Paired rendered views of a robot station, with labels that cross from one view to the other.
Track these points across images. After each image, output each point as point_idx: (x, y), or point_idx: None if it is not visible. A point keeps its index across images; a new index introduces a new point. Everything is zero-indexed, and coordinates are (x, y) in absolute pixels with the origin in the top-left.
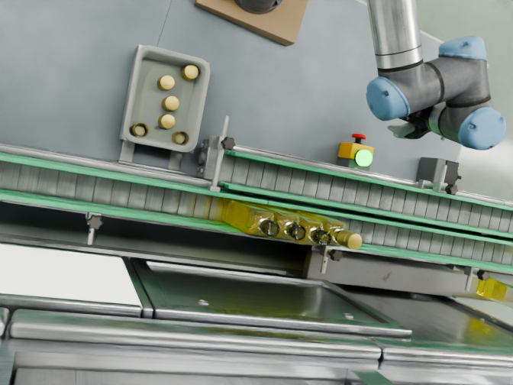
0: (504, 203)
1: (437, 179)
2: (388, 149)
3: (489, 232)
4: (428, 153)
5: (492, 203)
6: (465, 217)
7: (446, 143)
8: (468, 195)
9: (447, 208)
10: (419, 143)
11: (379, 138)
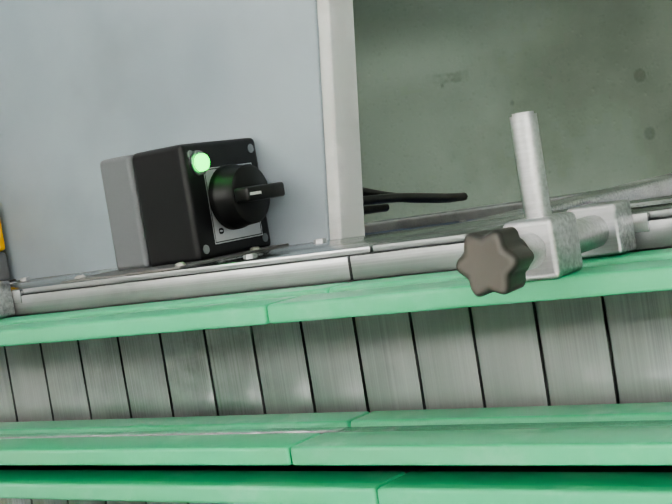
0: (351, 266)
1: (123, 246)
2: (75, 173)
3: (123, 458)
4: (205, 128)
5: (83, 324)
6: (194, 381)
7: (252, 55)
8: (172, 283)
9: (115, 361)
10: (161, 107)
11: (39, 150)
